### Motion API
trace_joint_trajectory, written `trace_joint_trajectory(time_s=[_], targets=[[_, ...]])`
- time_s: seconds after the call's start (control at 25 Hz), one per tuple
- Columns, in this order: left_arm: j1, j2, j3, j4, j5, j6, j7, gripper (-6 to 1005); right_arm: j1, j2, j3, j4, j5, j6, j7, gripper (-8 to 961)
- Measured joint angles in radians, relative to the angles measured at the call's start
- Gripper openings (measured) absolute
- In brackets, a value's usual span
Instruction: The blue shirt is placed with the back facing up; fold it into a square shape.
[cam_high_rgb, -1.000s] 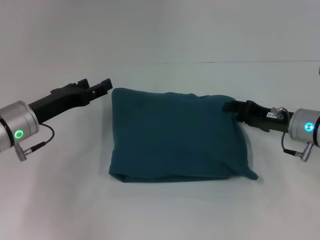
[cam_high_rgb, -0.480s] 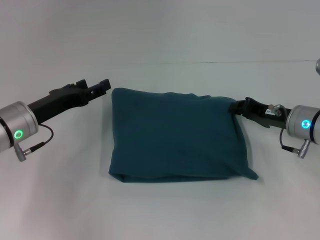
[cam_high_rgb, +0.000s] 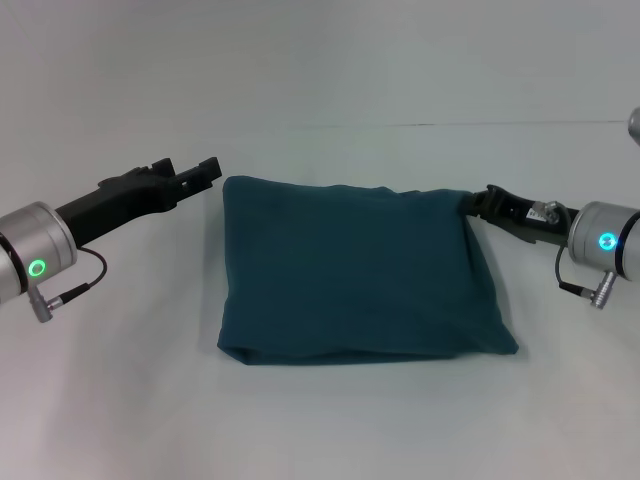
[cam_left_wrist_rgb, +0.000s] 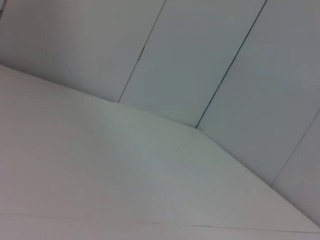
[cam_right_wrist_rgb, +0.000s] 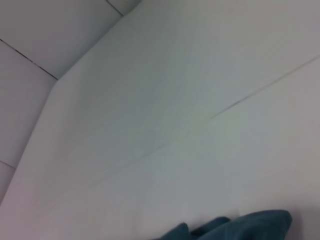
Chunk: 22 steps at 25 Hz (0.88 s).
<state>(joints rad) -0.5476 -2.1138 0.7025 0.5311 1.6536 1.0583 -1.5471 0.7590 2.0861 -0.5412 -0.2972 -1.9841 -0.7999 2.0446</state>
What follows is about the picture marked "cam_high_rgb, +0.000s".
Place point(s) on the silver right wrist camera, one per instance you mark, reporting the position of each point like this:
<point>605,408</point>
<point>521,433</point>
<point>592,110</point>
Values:
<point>635,125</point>

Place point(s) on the teal shirt with white print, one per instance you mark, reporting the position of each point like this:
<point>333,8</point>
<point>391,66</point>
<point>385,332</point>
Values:
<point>350,275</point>

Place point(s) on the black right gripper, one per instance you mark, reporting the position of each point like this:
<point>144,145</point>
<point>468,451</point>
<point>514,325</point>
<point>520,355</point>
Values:
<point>525,220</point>

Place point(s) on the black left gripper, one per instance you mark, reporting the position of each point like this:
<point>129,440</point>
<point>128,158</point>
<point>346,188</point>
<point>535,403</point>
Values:
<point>115,205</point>

